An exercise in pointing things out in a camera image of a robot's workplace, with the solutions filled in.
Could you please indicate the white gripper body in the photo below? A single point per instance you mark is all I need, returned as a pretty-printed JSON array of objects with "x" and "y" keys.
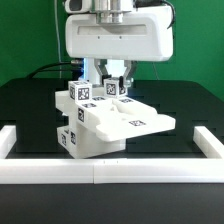
[{"x": 143, "y": 35}]

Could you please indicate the white chair back part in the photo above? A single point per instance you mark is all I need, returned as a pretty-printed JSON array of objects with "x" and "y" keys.
[{"x": 112, "y": 119}]

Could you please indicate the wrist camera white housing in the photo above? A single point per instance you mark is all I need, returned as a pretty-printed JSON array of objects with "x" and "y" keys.
[{"x": 78, "y": 6}]

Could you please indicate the white chair seat part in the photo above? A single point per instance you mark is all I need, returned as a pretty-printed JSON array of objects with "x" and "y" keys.
[{"x": 83, "y": 143}]

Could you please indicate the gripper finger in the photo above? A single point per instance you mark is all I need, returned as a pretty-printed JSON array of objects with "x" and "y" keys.
[
  {"x": 126, "y": 79},
  {"x": 100, "y": 65}
]

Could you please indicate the white U-shaped fence frame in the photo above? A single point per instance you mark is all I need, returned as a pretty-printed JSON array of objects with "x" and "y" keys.
[{"x": 102, "y": 171}]

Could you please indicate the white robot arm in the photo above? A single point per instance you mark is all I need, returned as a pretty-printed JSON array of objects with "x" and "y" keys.
[{"x": 112, "y": 12}]

